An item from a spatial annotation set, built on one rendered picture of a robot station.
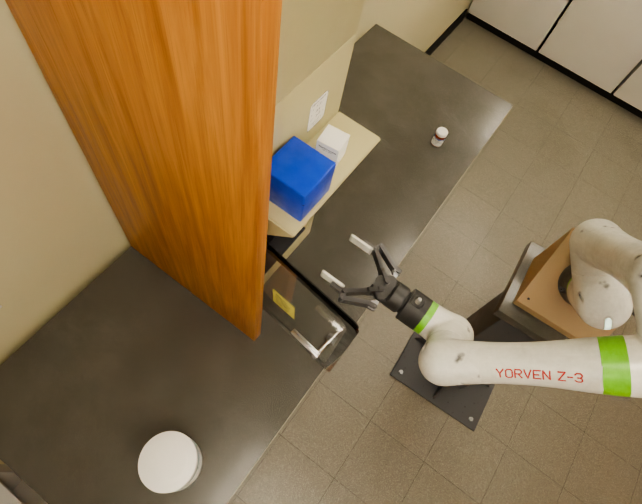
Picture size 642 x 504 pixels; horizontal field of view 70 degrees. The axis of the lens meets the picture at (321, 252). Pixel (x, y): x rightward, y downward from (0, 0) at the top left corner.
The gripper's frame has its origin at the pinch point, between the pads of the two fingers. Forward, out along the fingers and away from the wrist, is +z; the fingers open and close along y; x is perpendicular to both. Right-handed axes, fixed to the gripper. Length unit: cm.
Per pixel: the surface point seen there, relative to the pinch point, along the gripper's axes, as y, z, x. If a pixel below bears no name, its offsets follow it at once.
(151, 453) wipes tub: 64, 7, 11
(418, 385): -26, -55, 118
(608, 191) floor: -215, -97, 120
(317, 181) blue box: 10.4, 6.2, -40.2
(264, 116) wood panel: 25, 8, -68
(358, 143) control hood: -9.3, 8.0, -31.2
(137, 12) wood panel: 26, 25, -72
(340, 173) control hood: -0.2, 6.5, -31.2
